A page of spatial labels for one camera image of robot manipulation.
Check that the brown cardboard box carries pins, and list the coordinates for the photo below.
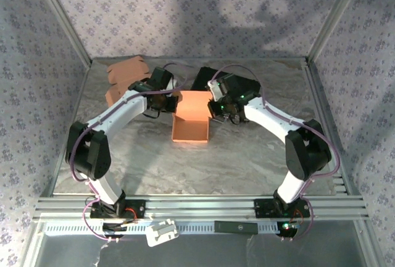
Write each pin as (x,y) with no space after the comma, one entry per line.
(126,69)
(189,106)

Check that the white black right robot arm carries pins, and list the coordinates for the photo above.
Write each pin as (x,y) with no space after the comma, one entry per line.
(268,119)

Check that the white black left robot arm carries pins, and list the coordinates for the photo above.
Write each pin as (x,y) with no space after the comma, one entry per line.
(123,114)

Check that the black ribbed carrying case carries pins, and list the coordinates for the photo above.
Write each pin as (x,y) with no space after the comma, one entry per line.
(202,79)

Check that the black bar-shaped device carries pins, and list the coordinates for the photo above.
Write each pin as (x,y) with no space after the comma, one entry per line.
(234,227)

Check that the black controller board green light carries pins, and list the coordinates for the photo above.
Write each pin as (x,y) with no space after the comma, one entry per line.
(288,230)

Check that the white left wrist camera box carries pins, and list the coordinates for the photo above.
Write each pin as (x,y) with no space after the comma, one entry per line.
(175,83)

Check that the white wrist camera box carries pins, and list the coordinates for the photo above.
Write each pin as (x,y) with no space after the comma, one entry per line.
(215,91)
(175,83)

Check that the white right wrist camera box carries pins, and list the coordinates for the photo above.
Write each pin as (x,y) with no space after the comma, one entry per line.
(215,91)

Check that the aluminium rear rail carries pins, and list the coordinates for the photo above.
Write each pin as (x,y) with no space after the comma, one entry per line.
(247,59)

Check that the aluminium side rail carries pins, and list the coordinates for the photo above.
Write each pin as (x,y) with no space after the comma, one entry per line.
(327,125)
(81,88)

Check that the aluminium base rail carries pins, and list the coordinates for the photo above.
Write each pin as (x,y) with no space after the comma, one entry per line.
(200,208)

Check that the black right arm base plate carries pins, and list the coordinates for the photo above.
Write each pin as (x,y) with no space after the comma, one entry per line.
(262,208)

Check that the aluminium corner post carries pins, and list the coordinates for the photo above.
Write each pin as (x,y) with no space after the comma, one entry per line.
(63,17)
(334,17)

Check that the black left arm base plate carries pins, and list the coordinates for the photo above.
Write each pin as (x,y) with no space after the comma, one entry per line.
(139,210)

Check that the white plastic clip bracket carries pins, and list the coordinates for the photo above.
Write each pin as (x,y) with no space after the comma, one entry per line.
(160,233)

